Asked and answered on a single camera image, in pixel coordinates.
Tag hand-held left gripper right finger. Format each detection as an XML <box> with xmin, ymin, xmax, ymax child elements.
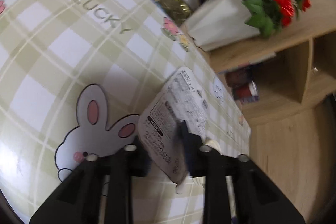
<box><xmin>173</xmin><ymin>120</ymin><xmax>306</xmax><ymax>224</ymax></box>

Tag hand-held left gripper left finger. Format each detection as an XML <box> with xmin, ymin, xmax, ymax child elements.
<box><xmin>29</xmin><ymin>136</ymin><xmax>153</xmax><ymax>224</ymax></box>

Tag white labelled package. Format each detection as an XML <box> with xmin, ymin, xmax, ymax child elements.
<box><xmin>138</xmin><ymin>66</ymin><xmax>208</xmax><ymax>186</ymax></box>

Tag red paper cup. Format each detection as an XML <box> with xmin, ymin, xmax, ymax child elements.
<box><xmin>233</xmin><ymin>81</ymin><xmax>259</xmax><ymax>104</ymax></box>

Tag brown cup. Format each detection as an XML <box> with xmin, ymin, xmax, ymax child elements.
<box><xmin>225</xmin><ymin>69</ymin><xmax>254</xmax><ymax>87</ymax></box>

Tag red rose plant white pot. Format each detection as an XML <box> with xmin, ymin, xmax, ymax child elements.
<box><xmin>183</xmin><ymin>0</ymin><xmax>311</xmax><ymax>53</ymax></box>

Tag checkered rabbit print tablecloth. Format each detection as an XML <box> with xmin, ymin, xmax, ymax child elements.
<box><xmin>0</xmin><ymin>0</ymin><xmax>252</xmax><ymax>224</ymax></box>

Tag wooden shelf unit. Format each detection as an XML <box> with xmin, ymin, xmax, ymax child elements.
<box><xmin>207</xmin><ymin>0</ymin><xmax>336</xmax><ymax>109</ymax></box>

